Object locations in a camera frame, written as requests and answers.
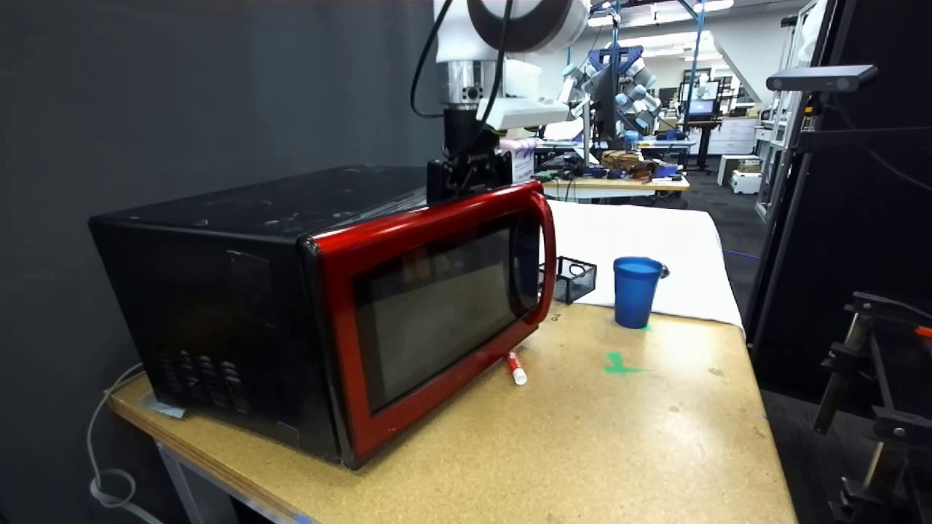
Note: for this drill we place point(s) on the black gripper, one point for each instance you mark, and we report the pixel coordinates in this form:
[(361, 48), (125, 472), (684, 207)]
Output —
[(468, 146)]

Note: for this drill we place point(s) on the red microwave door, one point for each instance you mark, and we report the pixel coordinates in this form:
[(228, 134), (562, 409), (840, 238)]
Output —
[(439, 310)]

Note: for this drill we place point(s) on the black red microwave body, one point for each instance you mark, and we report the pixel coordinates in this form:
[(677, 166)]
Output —
[(214, 293)]

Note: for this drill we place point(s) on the black mesh box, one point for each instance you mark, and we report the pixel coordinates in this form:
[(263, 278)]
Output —
[(578, 280)]

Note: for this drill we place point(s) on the background work table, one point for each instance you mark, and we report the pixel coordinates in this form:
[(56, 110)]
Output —
[(621, 182)]

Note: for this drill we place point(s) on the white table cloth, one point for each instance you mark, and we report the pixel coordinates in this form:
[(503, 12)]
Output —
[(630, 235)]

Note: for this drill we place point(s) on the blue background robot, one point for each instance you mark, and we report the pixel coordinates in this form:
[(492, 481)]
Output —
[(621, 89)]

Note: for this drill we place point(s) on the red white marker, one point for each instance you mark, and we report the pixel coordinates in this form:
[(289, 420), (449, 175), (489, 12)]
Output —
[(516, 372)]

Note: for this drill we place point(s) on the blue plastic cup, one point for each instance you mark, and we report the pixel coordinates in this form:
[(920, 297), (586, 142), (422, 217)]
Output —
[(636, 293)]

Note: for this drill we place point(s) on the green tape cross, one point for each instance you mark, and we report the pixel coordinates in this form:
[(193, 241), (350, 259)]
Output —
[(618, 366)]

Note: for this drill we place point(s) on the black backdrop curtain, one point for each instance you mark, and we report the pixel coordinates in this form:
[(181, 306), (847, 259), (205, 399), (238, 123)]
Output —
[(214, 89)]

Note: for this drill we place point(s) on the black clamp stand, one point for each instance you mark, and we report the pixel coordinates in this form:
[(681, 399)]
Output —
[(878, 389)]

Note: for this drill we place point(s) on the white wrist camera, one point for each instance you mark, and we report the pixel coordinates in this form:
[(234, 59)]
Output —
[(530, 111)]

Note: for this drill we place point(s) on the black stereo camera bar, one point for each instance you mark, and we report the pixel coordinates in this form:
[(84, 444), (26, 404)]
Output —
[(819, 76)]

